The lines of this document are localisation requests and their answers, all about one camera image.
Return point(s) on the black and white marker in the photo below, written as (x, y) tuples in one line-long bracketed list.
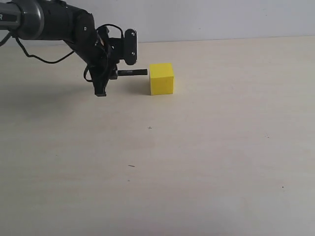
[(136, 72)]

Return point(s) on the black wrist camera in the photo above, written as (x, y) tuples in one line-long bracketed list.
[(130, 47)]

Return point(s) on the yellow cube block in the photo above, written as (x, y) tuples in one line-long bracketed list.
[(161, 78)]

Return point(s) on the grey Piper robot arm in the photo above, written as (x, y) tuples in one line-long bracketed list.
[(55, 20)]

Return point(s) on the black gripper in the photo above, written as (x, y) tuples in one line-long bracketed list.
[(99, 75)]

